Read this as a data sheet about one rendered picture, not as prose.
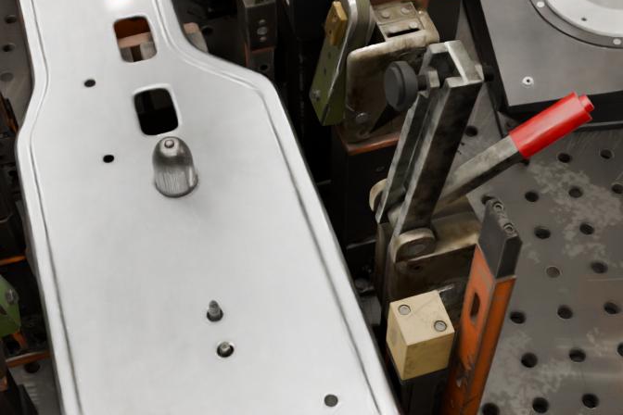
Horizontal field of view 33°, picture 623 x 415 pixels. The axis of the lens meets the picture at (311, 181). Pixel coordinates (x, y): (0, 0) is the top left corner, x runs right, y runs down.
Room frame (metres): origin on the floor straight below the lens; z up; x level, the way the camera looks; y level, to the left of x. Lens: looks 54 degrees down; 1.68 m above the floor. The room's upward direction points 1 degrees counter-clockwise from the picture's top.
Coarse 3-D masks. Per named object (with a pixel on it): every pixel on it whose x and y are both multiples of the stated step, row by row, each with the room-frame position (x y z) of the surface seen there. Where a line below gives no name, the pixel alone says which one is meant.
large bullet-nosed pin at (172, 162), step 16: (160, 144) 0.50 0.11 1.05; (176, 144) 0.50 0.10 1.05; (160, 160) 0.49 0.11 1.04; (176, 160) 0.49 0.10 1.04; (192, 160) 0.50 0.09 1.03; (160, 176) 0.49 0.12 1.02; (176, 176) 0.49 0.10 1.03; (192, 176) 0.49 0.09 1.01; (160, 192) 0.49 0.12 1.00; (176, 192) 0.49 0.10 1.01
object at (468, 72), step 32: (448, 64) 0.43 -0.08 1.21; (480, 64) 0.43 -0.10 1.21; (416, 96) 0.41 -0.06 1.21; (448, 96) 0.41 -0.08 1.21; (416, 128) 0.43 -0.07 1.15; (448, 128) 0.41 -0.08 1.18; (416, 160) 0.43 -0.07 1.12; (448, 160) 0.41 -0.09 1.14; (384, 192) 0.43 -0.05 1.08; (416, 192) 0.40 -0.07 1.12; (416, 224) 0.40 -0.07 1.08
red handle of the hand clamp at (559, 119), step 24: (576, 96) 0.45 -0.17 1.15; (528, 120) 0.45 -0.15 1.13; (552, 120) 0.44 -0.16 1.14; (576, 120) 0.44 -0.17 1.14; (504, 144) 0.44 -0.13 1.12; (528, 144) 0.44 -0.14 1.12; (552, 144) 0.44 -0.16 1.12; (480, 168) 0.43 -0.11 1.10; (504, 168) 0.43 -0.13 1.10; (456, 192) 0.42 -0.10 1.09
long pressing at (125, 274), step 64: (64, 0) 0.70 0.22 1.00; (128, 0) 0.70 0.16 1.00; (64, 64) 0.63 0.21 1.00; (128, 64) 0.63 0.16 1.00; (192, 64) 0.62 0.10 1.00; (64, 128) 0.56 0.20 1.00; (128, 128) 0.55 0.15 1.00; (192, 128) 0.55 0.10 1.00; (256, 128) 0.55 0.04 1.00; (64, 192) 0.49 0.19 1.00; (128, 192) 0.49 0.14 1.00; (192, 192) 0.49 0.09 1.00; (256, 192) 0.49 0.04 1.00; (64, 256) 0.43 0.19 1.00; (128, 256) 0.43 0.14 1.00; (192, 256) 0.43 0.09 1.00; (256, 256) 0.43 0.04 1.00; (320, 256) 0.43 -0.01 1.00; (64, 320) 0.38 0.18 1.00; (128, 320) 0.38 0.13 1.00; (192, 320) 0.38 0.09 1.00; (256, 320) 0.38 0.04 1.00; (320, 320) 0.37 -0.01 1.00; (64, 384) 0.33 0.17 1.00; (128, 384) 0.33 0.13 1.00; (192, 384) 0.32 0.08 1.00; (256, 384) 0.32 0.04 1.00; (320, 384) 0.32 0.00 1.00; (384, 384) 0.32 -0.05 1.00
